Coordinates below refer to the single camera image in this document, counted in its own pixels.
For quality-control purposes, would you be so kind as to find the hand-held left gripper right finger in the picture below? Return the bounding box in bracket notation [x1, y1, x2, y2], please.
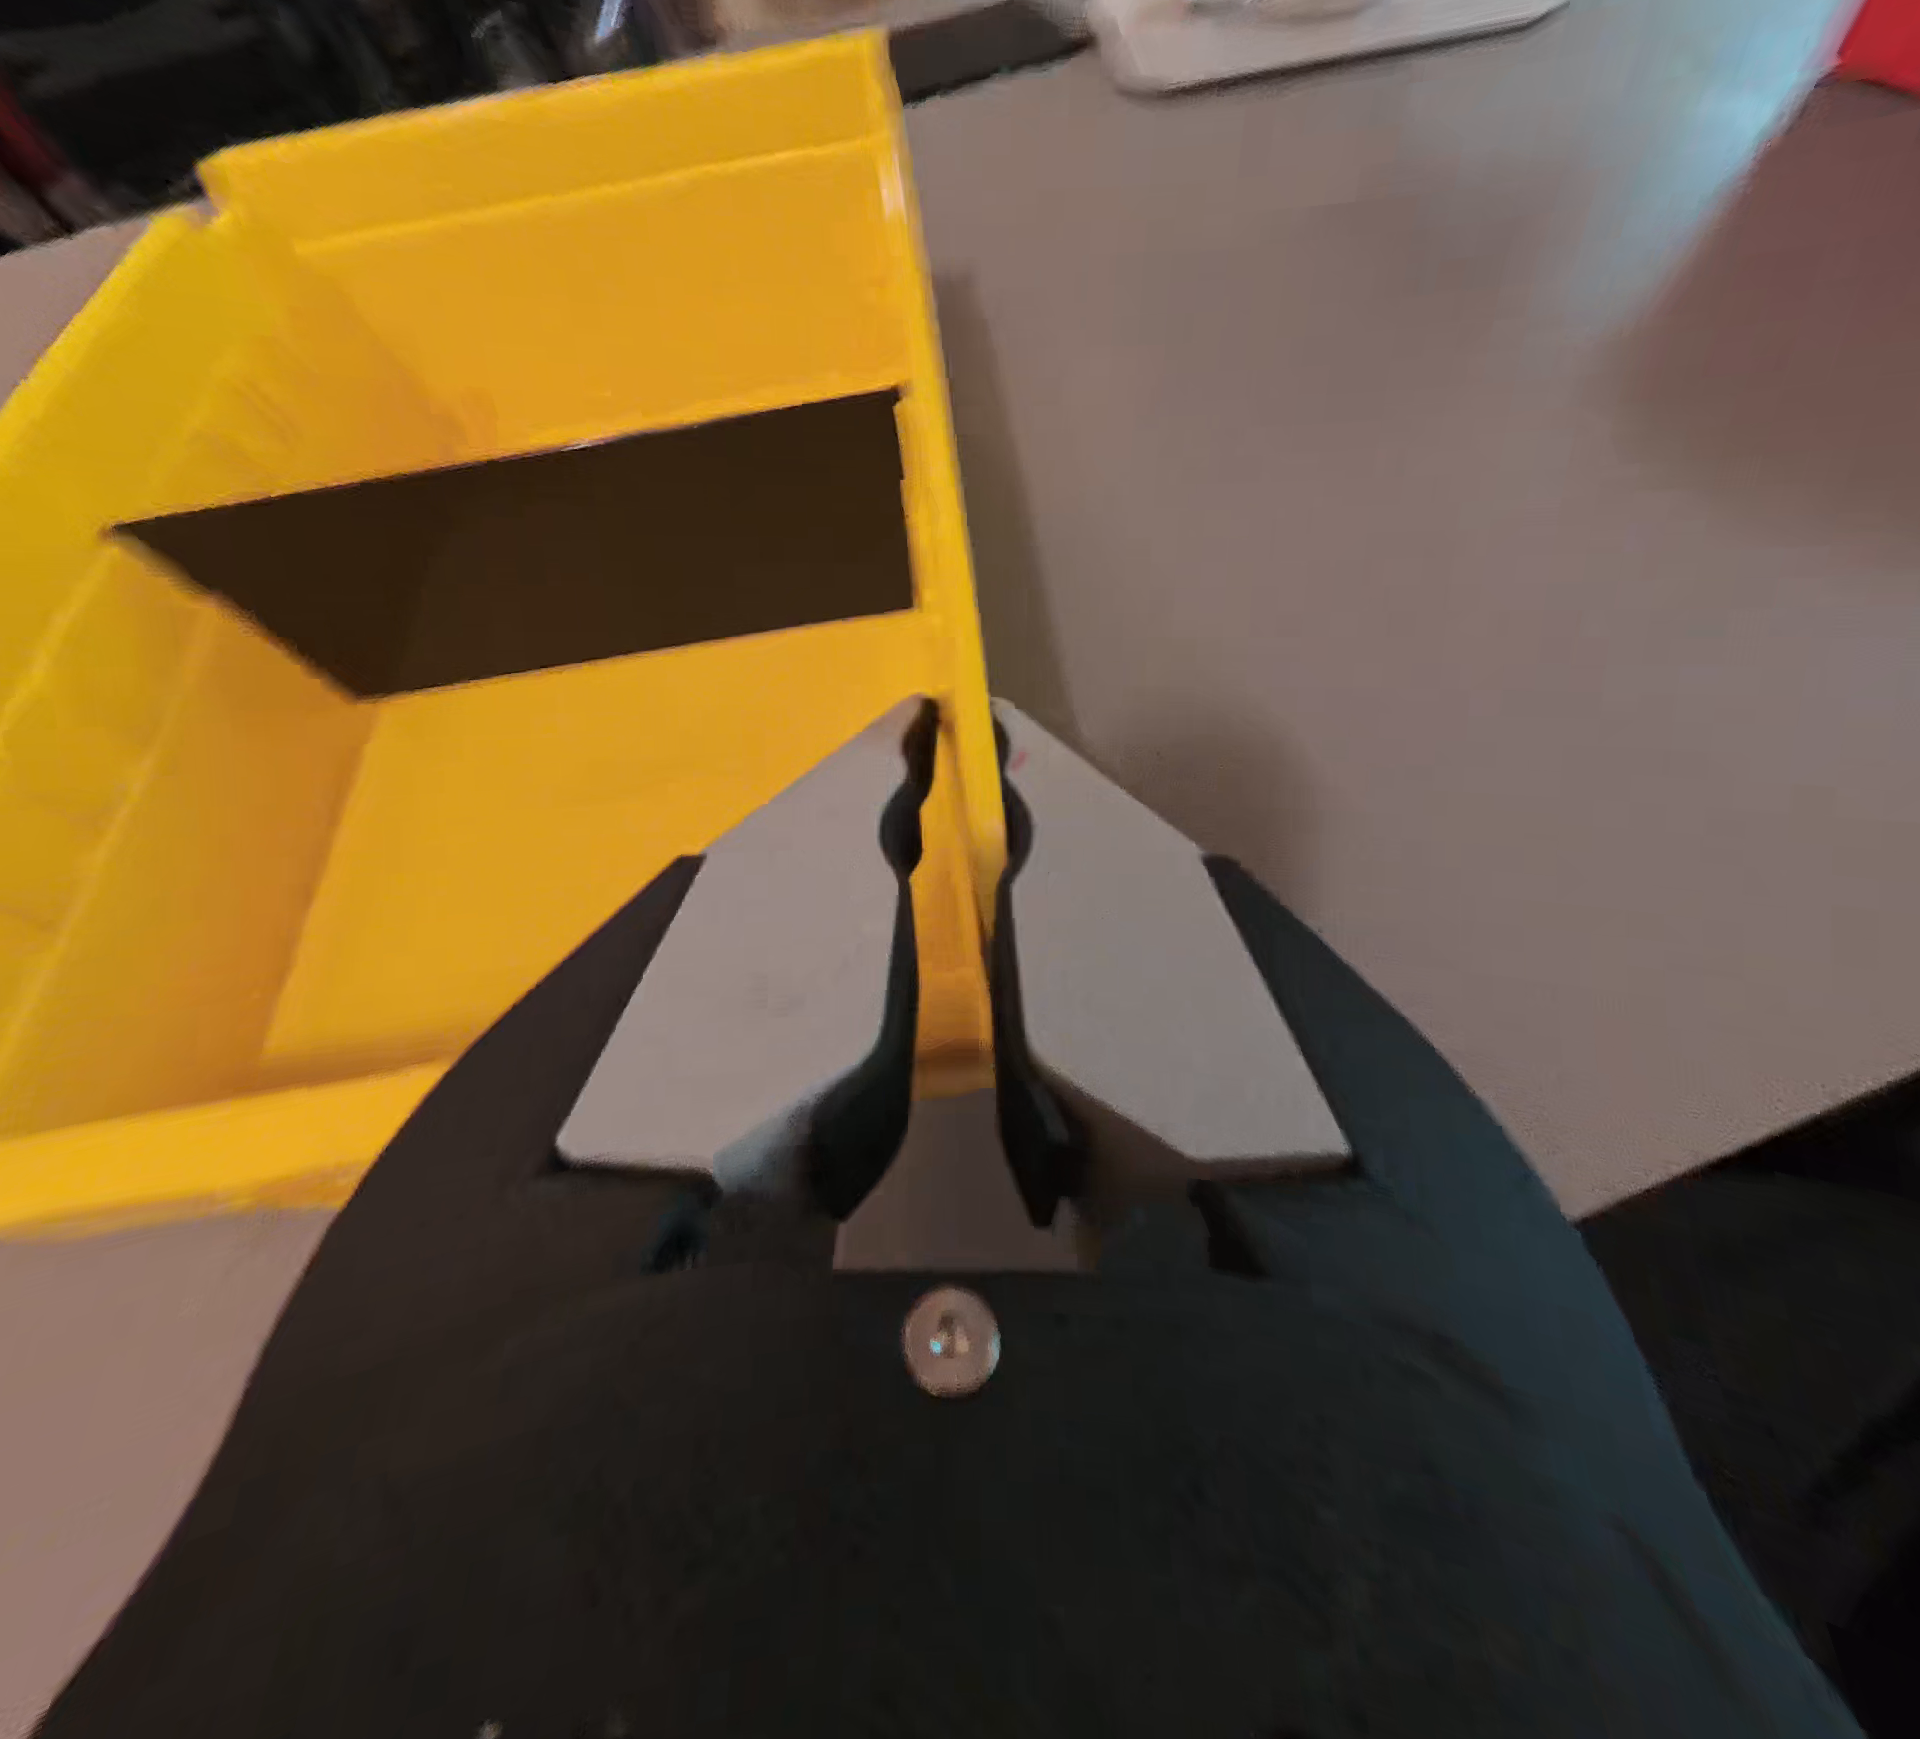
[967, 700, 1352, 1225]

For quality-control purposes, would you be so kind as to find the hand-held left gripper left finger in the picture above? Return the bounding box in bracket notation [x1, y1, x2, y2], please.
[555, 700, 938, 1217]

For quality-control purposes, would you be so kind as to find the yellow plastic bin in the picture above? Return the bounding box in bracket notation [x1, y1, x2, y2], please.
[0, 30, 1011, 1236]

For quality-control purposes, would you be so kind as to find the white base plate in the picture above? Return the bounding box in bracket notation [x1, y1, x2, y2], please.
[1087, 0, 1574, 96]

